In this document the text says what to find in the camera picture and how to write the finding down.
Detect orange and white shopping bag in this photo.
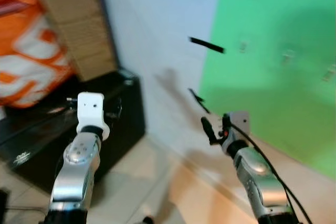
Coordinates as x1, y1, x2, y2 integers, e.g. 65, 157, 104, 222
0, 0, 75, 109

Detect black glass table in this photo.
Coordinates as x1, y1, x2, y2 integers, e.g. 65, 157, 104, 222
0, 68, 146, 193

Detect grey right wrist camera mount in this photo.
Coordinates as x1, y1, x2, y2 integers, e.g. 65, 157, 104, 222
227, 111, 250, 136

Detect black tape strip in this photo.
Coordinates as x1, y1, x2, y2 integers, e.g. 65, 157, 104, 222
189, 36, 226, 55
188, 88, 211, 114

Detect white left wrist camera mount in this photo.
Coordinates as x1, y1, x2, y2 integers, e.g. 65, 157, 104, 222
76, 92, 111, 141

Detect green wall sheet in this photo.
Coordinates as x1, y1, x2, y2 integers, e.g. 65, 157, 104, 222
199, 0, 336, 178

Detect tall brown cardboard box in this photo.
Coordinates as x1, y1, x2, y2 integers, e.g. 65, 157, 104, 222
26, 0, 119, 82

